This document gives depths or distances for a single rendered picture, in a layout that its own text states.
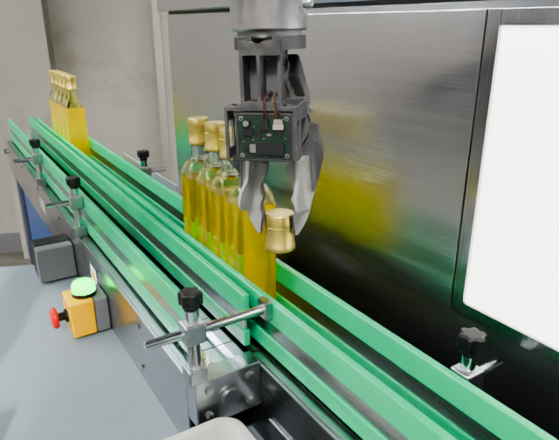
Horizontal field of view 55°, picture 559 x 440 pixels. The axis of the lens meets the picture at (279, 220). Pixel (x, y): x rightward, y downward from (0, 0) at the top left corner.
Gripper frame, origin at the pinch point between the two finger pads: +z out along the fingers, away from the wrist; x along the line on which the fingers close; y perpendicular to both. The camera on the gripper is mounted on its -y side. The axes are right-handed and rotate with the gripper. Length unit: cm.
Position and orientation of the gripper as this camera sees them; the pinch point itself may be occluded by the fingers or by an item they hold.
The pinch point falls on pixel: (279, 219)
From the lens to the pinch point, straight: 60.9
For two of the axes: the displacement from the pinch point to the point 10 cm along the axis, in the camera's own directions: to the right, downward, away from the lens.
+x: 9.8, 0.5, -2.1
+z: 0.2, 9.4, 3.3
